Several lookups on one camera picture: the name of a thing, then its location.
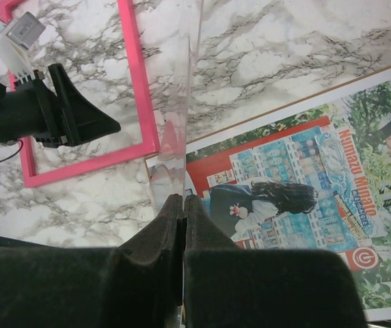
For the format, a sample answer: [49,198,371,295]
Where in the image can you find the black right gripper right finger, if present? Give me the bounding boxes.
[184,195,366,327]

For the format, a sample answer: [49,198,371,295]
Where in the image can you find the pink photo frame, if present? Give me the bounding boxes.
[0,0,161,189]

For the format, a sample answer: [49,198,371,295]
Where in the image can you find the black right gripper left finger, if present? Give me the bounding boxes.
[0,195,183,327]

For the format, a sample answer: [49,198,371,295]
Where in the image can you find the printed photo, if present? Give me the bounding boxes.
[144,58,391,322]

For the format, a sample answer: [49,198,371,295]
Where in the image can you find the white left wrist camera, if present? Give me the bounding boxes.
[0,12,45,81]

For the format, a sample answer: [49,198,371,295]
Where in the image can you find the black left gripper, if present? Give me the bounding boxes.
[0,64,121,148]

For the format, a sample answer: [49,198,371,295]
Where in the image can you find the clear acrylic sheet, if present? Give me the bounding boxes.
[146,1,204,210]

